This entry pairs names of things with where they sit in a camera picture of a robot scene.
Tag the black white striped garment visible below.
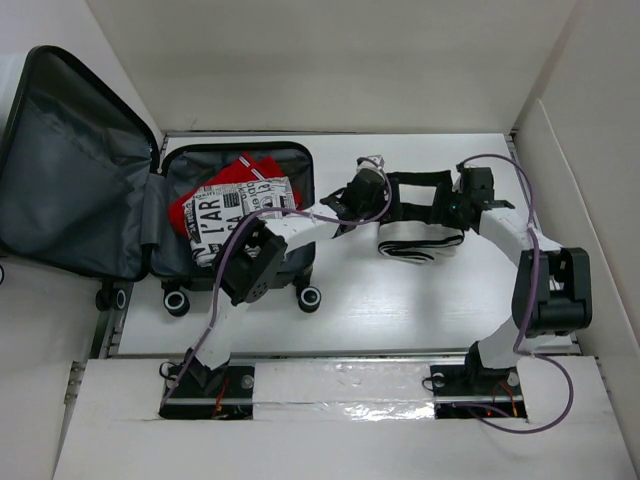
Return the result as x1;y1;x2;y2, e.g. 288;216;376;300
377;170;465;265

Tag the red garment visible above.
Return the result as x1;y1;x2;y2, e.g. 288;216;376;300
168;152;285;238

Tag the newspaper print garment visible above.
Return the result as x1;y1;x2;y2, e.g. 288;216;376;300
183;177;296;268

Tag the small space-print suitcase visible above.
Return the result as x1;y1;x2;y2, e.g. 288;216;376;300
1;45;315;317

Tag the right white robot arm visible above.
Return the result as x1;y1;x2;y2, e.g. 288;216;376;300
432;165;593;393

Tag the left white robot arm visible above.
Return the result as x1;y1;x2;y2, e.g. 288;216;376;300
177;158;390;397

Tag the silver foil tape strip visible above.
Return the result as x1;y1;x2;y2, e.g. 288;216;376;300
252;360;435;422

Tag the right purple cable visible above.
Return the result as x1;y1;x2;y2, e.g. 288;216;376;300
449;152;575;435

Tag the purple cable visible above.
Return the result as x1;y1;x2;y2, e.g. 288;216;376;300
160;157;394;416
449;152;575;435

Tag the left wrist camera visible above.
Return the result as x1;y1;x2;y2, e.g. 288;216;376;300
356;155;384;172

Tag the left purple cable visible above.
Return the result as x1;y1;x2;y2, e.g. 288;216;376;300
160;157;394;416

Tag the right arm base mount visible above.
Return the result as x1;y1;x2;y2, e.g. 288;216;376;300
422;364;526;420

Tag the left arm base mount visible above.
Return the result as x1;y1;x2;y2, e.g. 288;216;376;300
159;365;255;421

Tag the aluminium rail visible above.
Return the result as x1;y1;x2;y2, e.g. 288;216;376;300
99;347;581;361

